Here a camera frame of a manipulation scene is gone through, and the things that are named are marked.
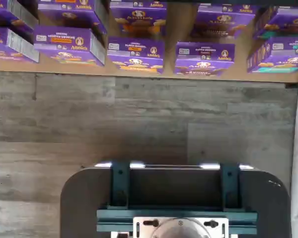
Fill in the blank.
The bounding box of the dark robot base platform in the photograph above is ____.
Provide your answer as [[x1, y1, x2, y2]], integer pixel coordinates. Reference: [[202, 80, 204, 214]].
[[60, 162, 293, 238]]

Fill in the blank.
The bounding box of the purple Annie's snack box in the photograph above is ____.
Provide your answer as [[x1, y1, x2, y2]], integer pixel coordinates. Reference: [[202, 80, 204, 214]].
[[0, 26, 40, 63], [110, 1, 168, 38], [246, 36, 298, 73], [0, 0, 38, 34], [192, 3, 258, 40], [174, 41, 236, 77], [252, 6, 298, 40], [106, 36, 166, 74], [37, 0, 108, 35], [33, 25, 107, 67]]

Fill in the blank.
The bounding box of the wooden shelf board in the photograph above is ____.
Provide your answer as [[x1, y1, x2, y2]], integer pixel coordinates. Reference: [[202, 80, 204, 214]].
[[0, 0, 298, 84]]

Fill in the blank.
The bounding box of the long teal cross bar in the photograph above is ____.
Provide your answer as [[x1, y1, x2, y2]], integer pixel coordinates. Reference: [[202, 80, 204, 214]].
[[96, 207, 258, 233]]

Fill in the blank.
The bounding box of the silver mounting plate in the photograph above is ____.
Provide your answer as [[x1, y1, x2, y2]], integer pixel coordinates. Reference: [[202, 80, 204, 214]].
[[133, 216, 229, 238]]

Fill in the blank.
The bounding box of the silver metal rail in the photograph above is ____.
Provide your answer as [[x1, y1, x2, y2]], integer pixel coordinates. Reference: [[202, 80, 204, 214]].
[[94, 161, 255, 171]]

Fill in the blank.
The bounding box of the teal frame bar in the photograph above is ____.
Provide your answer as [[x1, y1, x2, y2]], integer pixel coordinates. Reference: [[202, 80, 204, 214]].
[[220, 163, 241, 212], [110, 161, 130, 208]]

